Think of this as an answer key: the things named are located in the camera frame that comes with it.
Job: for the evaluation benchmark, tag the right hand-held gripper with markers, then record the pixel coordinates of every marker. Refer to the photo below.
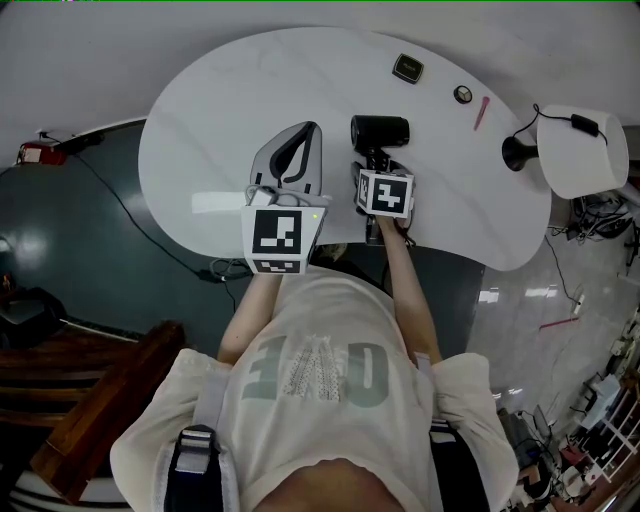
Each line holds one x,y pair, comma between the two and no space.
387,195

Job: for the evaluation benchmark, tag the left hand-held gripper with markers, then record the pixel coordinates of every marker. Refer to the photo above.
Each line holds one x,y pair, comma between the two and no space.
277,232

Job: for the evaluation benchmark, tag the black hair dryer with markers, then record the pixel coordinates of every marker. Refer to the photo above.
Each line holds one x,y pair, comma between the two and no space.
380,131

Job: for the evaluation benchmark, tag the white curved table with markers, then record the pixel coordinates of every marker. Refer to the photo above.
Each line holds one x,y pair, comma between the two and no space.
310,90

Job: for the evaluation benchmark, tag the person's right forearm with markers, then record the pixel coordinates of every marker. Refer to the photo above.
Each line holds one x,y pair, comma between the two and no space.
410,300

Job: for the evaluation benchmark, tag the person's left forearm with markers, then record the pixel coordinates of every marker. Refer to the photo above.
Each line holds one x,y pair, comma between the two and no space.
252,320

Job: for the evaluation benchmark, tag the pink hair clip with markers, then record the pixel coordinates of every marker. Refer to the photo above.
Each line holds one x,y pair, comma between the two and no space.
482,112

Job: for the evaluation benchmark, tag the person's left white shoe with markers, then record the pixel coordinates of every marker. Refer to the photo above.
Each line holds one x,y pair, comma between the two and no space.
334,252

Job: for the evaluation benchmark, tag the black square compact case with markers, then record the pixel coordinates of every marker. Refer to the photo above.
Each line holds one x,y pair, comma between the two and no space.
408,68

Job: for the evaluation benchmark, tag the small round compact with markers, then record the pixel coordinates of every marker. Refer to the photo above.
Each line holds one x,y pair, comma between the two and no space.
462,94

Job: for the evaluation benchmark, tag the table lamp with white shade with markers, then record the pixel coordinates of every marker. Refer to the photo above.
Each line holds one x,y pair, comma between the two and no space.
582,150

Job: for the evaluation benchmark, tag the red stick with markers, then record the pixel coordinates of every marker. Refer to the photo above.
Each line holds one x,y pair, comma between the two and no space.
559,323

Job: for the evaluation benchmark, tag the white power strip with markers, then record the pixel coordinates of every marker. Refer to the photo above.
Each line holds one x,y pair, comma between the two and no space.
577,305

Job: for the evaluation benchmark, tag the person's white printed t-shirt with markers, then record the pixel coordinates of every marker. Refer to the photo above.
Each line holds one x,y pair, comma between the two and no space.
320,415

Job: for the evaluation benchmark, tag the black bag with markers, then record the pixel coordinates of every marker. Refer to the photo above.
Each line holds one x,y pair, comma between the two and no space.
27,312

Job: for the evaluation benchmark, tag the white wall socket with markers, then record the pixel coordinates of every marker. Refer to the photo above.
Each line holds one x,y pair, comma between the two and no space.
55,135

